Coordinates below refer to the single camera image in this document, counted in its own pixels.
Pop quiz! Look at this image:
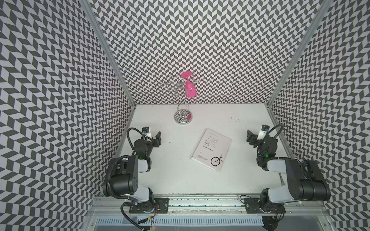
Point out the white photo album bicycle cover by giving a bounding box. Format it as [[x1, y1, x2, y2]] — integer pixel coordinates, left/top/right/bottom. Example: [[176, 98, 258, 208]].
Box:
[[191, 129, 232, 172]]

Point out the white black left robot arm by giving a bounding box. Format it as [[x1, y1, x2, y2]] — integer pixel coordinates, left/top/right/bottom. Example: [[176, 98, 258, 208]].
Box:
[[103, 127, 161, 213]]

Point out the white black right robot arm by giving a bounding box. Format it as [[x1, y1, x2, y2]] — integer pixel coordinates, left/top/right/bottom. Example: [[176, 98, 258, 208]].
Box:
[[244, 124, 331, 213]]

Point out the pink plastic cup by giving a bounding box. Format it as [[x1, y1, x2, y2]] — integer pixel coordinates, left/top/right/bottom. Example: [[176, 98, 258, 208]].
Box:
[[181, 71, 197, 98]]

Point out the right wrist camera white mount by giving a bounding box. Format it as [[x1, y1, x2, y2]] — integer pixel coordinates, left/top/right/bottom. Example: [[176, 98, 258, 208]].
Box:
[[257, 125, 270, 140]]

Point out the chrome wire cup stand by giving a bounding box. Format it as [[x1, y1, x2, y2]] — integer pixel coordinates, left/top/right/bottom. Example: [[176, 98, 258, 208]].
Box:
[[161, 74, 195, 125]]

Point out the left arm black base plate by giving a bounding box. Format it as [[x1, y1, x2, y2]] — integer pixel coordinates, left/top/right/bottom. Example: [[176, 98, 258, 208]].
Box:
[[129, 197, 169, 214]]

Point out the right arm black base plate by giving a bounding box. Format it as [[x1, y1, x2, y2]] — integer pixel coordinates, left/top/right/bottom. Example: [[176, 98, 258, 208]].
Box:
[[243, 197, 286, 215]]

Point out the aluminium front rail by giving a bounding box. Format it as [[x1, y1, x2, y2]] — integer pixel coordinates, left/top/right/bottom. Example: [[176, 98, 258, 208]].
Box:
[[87, 194, 329, 216]]

